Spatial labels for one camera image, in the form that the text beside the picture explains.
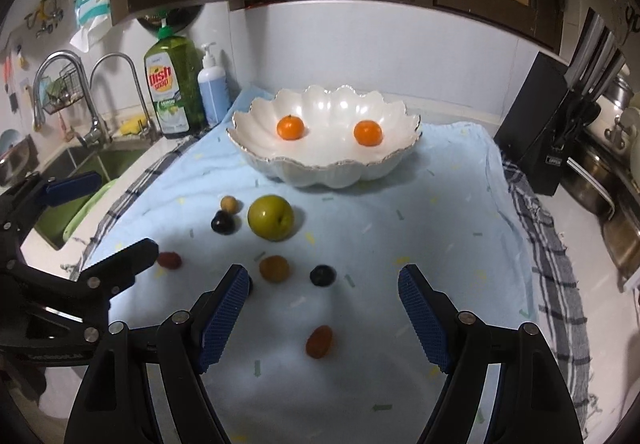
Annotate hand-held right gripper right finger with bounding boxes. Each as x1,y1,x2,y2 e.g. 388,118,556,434
397,264,586,444

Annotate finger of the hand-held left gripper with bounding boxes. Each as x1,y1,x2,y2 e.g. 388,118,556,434
10,238,160,346
0,172,104,251

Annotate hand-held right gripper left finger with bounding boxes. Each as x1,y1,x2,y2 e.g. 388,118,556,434
65,264,251,444

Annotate oval red-brown date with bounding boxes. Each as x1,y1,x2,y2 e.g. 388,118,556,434
305,325,333,359

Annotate dark purple plum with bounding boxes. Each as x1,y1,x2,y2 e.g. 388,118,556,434
210,211,235,235
309,265,336,287

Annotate white scalloped ceramic bowl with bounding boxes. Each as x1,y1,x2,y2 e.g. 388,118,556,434
226,84,422,189

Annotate light green plastic tray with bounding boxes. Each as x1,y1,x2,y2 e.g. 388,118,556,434
62,179,121,245

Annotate steel sink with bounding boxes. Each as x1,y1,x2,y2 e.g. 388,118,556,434
0,131,151,252

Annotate orange-brown apricot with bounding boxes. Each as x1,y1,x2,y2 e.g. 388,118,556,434
259,255,290,283

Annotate light blue towel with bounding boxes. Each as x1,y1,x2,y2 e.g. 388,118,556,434
82,88,548,444

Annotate green apple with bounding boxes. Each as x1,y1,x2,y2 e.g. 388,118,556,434
247,195,295,241

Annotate tall steel faucet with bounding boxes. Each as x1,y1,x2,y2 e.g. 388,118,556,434
32,50,108,148

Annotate curved steel faucet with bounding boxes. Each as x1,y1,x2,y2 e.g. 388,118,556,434
90,52,162,143

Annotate green dish soap bottle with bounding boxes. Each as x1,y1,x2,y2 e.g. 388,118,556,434
144,18,206,139

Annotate white and blue pump bottle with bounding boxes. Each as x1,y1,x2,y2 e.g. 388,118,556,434
197,42,232,127

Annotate mandarin orange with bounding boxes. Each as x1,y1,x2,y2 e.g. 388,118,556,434
353,120,384,145
276,115,306,141

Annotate steel cooking pot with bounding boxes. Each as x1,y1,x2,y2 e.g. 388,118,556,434
560,141,640,277

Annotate black knife block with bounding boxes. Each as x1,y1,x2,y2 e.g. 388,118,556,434
492,51,597,197

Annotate wire sink caddy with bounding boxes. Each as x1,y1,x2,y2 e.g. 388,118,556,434
42,68,87,115

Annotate bicycle wall ornament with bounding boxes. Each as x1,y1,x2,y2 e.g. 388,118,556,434
24,0,67,38

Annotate knife handles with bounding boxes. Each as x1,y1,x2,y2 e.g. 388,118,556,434
564,8,627,100

